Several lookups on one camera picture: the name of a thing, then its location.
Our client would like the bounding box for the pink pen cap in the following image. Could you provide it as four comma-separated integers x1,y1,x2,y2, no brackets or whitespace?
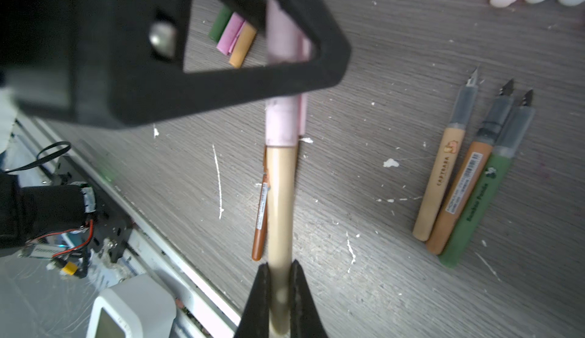
216,13,245,55

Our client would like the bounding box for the green marker pen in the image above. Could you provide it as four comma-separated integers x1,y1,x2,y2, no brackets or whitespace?
439,90,536,268

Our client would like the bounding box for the white tablet device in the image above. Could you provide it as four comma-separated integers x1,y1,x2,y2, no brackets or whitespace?
86,274,177,337

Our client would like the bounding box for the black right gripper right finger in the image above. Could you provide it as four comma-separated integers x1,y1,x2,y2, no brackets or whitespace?
289,260,328,338

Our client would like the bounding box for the brown marker pen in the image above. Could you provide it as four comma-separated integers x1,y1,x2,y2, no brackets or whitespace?
251,148,269,261

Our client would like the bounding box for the green pen cap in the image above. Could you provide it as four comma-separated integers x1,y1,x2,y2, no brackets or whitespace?
208,6,233,43

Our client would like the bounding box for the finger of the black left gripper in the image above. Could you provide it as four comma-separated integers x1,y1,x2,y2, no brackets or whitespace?
1,0,351,129

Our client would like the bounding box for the pink cap brown marker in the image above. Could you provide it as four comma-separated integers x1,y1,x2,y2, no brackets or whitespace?
426,79,515,255

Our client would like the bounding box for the tan pen cap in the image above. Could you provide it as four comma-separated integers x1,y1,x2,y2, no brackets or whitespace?
229,22,257,68

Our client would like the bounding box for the pink cap cream marker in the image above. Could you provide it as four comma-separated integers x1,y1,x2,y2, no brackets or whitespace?
265,0,310,336

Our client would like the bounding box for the tan marker pen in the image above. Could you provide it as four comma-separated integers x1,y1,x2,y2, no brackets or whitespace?
412,69,478,241

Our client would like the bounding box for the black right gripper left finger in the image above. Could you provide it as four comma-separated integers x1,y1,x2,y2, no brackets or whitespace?
234,263,271,338

